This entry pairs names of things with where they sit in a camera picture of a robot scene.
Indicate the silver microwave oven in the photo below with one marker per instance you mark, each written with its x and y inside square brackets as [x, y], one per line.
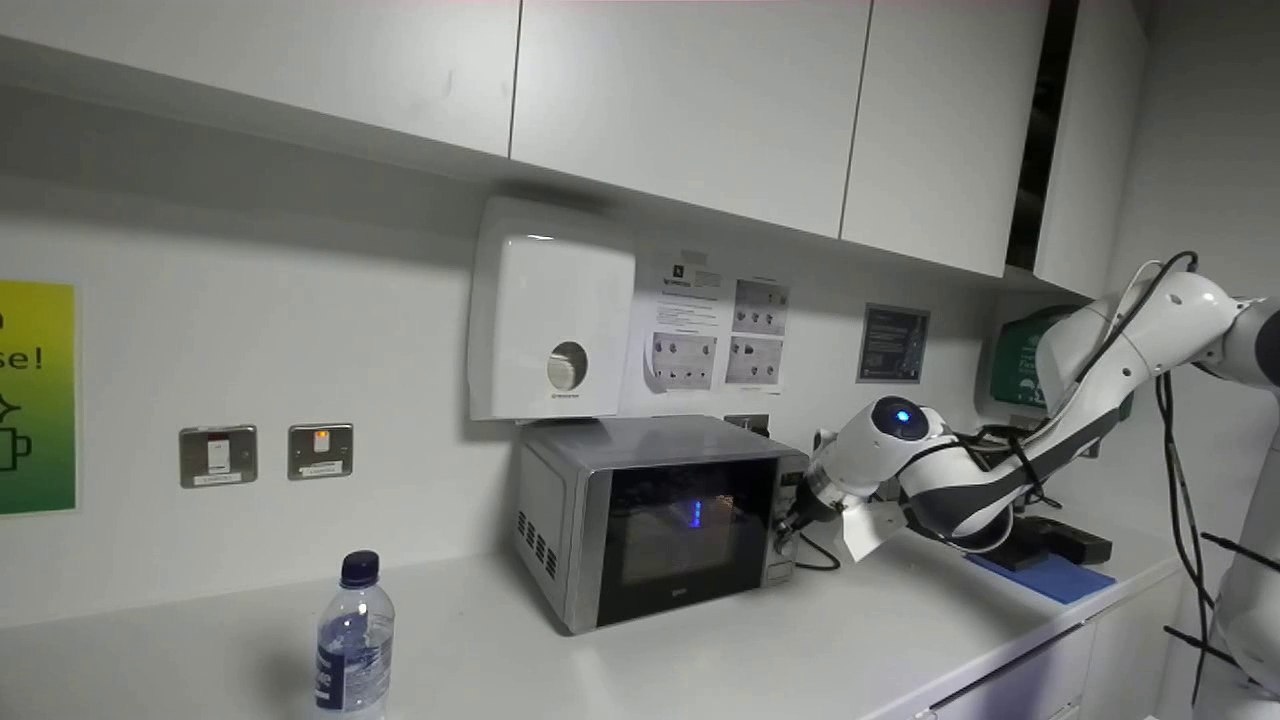
[573, 520]

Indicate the green yellow poster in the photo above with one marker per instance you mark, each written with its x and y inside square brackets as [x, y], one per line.
[34, 402]

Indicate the white paper towel dispenser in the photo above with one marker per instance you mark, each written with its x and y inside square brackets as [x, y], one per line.
[546, 306]

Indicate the white base cabinet front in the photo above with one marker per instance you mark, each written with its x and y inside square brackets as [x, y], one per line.
[1122, 653]

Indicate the blue mat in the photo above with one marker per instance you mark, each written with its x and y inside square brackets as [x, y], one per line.
[1054, 579]

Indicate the clear plastic water bottle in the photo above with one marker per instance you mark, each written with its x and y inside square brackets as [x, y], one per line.
[355, 644]

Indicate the green wall box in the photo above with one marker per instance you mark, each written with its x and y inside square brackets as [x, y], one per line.
[1013, 364]

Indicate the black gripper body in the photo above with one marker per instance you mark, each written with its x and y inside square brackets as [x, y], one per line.
[819, 490]

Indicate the white upper cabinet door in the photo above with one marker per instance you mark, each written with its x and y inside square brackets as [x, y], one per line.
[1092, 134]
[694, 92]
[941, 120]
[266, 55]

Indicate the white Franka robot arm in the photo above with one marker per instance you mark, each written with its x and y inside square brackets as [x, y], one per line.
[1144, 344]

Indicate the framed dark poster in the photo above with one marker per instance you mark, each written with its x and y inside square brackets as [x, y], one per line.
[893, 340]

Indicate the silver wall switch plate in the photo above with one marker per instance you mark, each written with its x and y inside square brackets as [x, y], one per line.
[322, 455]
[219, 458]

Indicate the white instruction sheet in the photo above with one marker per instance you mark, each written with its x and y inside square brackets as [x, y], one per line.
[707, 326]

